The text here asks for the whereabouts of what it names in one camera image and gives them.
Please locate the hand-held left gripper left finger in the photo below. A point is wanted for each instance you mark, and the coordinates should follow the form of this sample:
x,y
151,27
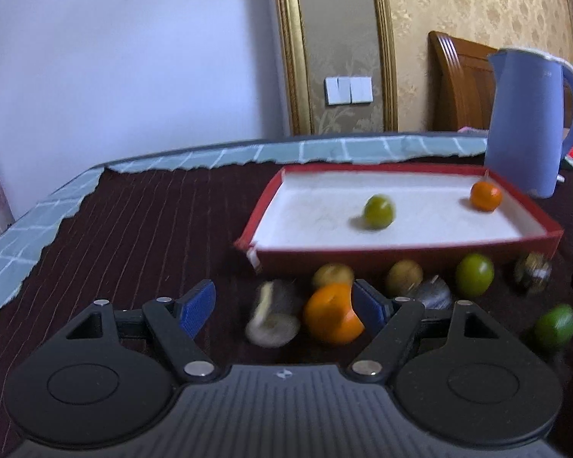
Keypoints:
x,y
198,309

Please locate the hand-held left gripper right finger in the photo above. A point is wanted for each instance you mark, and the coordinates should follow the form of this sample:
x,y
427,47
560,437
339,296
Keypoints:
x,y
368,312

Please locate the orange tangerine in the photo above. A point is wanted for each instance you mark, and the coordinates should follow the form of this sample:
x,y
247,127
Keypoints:
x,y
485,195
332,317

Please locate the dark brown round fruit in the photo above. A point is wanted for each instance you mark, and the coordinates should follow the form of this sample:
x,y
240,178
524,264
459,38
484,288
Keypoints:
x,y
273,317

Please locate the red cardboard tray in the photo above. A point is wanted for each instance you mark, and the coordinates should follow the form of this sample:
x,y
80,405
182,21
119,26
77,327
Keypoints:
x,y
315,200

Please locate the brown kiwi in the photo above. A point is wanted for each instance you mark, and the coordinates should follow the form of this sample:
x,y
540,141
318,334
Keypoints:
x,y
333,275
403,276

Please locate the dark purple round fruit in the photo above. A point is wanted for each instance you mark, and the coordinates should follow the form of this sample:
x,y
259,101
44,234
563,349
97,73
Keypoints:
x,y
434,294

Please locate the dark red striped tablecloth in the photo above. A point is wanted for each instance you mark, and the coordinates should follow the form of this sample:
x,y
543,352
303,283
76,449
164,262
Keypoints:
x,y
148,229

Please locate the green lime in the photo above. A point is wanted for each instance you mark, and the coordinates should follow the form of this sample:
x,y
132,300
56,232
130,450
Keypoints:
x,y
474,274
378,212
556,327

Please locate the dark round fruit yellow band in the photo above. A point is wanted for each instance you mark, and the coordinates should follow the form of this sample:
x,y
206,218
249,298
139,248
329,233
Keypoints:
x,y
533,272

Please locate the teal checked cloth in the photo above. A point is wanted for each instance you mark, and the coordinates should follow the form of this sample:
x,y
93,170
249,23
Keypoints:
x,y
28,233

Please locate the pink cloth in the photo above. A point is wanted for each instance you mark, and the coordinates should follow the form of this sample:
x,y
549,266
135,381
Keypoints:
x,y
472,129

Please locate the blue electric kettle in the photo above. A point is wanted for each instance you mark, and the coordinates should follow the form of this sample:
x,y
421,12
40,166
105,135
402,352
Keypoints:
x,y
520,124

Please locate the wooden chair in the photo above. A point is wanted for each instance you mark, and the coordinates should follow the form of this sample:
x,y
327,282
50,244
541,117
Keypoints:
x,y
463,86

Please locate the white wall switch panel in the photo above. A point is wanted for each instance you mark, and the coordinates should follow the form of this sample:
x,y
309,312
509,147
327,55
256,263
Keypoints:
x,y
348,89

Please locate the gold wall frame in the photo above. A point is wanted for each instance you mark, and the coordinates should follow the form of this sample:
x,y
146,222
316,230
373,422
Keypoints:
x,y
291,57

